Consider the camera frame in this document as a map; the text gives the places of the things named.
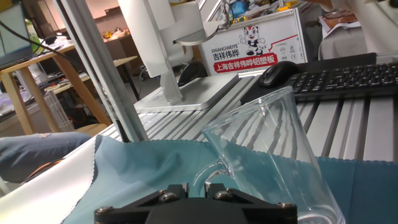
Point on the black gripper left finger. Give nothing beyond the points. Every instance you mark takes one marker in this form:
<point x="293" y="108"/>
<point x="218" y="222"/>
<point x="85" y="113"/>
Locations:
<point x="130" y="208"/>

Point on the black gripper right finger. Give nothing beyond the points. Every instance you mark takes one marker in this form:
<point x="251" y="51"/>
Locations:
<point x="273" y="213"/>

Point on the bare person forearm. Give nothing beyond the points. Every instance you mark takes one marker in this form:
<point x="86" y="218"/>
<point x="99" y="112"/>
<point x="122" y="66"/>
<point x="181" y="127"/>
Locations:
<point x="320" y="3"/>

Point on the blue green white tablecloth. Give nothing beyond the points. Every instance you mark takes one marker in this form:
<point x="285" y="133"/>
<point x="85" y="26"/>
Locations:
<point x="140" y="168"/>

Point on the person leg in jeans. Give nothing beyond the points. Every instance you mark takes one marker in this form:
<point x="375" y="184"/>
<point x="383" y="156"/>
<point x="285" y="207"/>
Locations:
<point x="37" y="152"/>

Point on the black computer mouse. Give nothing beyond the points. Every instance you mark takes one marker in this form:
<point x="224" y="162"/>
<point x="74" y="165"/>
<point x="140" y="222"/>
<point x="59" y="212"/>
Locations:
<point x="278" y="73"/>

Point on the black round object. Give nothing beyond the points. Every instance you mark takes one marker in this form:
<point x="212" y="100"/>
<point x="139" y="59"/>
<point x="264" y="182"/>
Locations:
<point x="192" y="73"/>

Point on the wooden leg table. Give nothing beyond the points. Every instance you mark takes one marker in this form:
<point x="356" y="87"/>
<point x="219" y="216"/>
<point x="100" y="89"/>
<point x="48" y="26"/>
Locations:
<point x="21" y="99"/>

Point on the black computer keyboard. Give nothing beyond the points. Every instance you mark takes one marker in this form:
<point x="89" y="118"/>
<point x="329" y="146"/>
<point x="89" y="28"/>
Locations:
<point x="351" y="79"/>

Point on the white tiger printed panel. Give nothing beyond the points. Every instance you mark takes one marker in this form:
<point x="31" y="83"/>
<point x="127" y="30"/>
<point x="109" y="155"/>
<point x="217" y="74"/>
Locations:
<point x="255" y="46"/>

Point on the open printed magazine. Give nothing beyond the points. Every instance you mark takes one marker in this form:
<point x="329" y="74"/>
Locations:
<point x="339" y="21"/>

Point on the open laptop computer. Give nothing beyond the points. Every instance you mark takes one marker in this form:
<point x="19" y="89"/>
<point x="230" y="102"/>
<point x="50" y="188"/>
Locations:
<point x="14" y="37"/>

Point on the person white shirt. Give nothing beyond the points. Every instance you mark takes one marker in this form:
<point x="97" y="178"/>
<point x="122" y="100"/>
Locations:
<point x="373" y="25"/>

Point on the aluminium frame beam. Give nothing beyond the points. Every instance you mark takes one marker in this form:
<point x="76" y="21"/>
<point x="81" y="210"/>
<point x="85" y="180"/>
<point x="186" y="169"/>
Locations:
<point x="102" y="77"/>

